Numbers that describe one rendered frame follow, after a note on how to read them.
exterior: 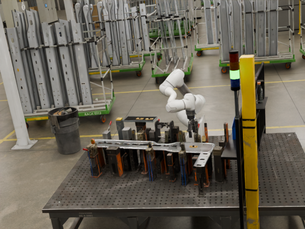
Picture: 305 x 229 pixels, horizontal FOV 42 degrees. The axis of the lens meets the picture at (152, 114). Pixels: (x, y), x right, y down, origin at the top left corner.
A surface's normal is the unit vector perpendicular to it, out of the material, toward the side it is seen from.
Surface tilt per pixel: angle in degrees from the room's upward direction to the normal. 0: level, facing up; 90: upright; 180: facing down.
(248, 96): 92
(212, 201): 0
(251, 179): 90
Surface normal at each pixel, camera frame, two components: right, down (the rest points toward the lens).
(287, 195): -0.11, -0.94
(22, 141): -0.16, 0.33
